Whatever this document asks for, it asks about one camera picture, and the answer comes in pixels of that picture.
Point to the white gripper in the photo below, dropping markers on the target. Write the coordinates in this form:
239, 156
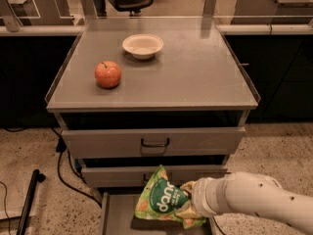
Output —
202, 196

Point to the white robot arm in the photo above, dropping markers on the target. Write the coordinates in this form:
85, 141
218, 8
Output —
248, 193

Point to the grey drawer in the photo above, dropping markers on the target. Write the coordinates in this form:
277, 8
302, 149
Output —
118, 218
135, 143
137, 176

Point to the white paper bowl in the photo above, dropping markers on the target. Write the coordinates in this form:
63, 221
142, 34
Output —
143, 46

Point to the black pole on floor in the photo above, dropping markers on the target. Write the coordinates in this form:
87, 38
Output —
36, 177

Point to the top grey drawer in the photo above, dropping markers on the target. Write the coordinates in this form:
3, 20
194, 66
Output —
135, 143

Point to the middle grey drawer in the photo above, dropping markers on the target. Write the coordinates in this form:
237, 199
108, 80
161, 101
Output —
137, 176

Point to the red apple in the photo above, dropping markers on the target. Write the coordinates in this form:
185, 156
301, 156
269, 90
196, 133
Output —
108, 74

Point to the bottom grey drawer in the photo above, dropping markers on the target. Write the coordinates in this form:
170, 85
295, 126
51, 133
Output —
118, 218

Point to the grey drawer cabinet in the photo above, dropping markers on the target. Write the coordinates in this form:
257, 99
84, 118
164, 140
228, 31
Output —
193, 82

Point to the green rice chip bag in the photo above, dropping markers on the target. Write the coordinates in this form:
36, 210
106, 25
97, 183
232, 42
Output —
160, 199

